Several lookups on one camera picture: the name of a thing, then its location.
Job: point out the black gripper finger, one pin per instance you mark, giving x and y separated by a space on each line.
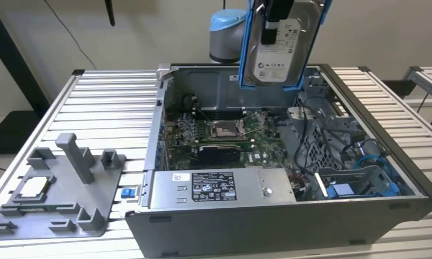
279 10

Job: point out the hard disk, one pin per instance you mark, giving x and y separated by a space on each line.
274 62

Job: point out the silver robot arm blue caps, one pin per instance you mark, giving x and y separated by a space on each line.
223 43

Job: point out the grey metal disk bay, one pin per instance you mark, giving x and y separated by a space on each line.
363 175

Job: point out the black RAM slot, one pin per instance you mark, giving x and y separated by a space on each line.
219 110
219 116

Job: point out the thin metal locking lever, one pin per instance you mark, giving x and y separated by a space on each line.
206 115

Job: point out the black box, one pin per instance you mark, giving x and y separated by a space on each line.
399 87

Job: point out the black antenna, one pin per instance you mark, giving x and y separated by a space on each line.
109 13

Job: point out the CPU socket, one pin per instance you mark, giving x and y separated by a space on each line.
223 130

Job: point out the green motherboard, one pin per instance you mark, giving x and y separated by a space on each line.
263 145

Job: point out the black graphics card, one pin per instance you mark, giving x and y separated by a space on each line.
219 155

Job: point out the blue plastic bay block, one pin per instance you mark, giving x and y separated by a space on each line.
340 191

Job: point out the silver power supply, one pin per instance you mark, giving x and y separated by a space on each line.
165 194

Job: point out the blue case latch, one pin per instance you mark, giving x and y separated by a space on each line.
127 193

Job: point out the black open PC case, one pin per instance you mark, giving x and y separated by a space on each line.
238 229

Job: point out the grey plastic parts rack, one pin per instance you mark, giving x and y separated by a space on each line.
68 197

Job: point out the silver CPU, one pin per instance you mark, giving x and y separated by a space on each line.
36 188

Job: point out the grey perforated metal bracket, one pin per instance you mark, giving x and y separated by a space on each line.
320 145

